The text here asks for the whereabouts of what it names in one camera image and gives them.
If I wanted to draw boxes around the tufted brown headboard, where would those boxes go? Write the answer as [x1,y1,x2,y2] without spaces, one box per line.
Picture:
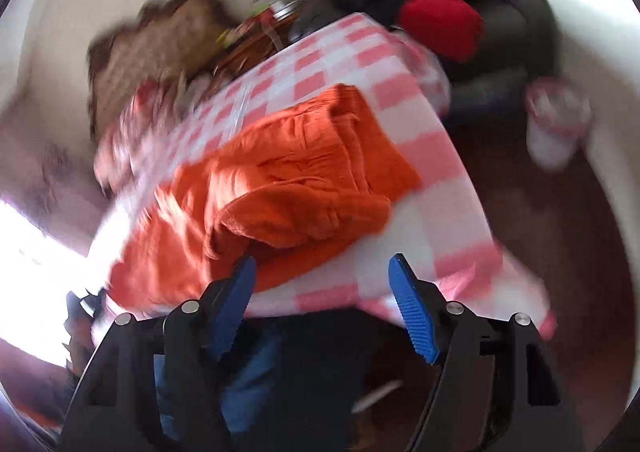
[87,0,236,142]

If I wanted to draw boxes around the small pink trash bin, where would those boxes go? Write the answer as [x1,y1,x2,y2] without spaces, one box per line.
[525,77,593,172]

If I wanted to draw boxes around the orange fleece pants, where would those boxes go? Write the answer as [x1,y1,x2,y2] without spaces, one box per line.
[108,84,421,312]

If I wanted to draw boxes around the black leather armchair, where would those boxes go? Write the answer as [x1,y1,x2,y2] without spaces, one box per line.
[290,0,558,116]

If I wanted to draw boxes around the red cushion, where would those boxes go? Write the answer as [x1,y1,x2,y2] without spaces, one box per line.
[398,0,484,63]

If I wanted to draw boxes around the pink white checkered sheet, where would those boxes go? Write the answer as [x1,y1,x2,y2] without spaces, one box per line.
[91,14,556,337]

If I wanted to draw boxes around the blue jeans leg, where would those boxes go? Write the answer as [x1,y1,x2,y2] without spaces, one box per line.
[154,315,321,452]

